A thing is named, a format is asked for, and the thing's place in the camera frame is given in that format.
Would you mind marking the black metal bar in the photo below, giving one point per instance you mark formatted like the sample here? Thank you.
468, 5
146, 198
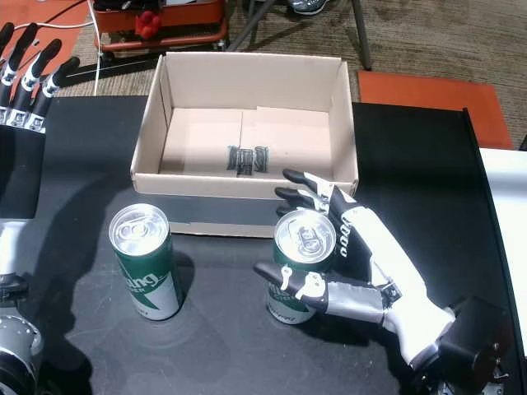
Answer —
123, 66

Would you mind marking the smooth green soda can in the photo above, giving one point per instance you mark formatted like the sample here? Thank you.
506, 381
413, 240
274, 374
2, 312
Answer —
144, 267

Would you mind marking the dented green soda can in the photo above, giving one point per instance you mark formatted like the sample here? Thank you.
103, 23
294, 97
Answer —
302, 238

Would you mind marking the orange floor mat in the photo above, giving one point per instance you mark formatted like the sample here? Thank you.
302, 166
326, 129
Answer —
432, 94
62, 12

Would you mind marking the open cardboard box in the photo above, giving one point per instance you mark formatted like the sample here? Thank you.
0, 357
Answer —
288, 136

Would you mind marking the grey metal chair leg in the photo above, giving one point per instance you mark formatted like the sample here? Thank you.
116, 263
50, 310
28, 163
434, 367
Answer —
362, 37
251, 26

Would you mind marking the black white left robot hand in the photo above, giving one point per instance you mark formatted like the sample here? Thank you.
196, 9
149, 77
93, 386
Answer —
18, 173

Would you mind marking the grey running shoe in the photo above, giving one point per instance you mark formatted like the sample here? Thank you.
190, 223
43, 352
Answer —
306, 6

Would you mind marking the orange tool cart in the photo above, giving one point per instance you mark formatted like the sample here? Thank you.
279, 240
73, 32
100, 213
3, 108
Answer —
189, 16

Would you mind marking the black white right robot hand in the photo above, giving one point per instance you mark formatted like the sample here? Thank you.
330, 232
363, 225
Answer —
387, 263

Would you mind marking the red rubber toy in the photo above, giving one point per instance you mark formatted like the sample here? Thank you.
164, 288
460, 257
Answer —
149, 24

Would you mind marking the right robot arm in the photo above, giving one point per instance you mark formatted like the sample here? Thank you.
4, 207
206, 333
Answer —
473, 329

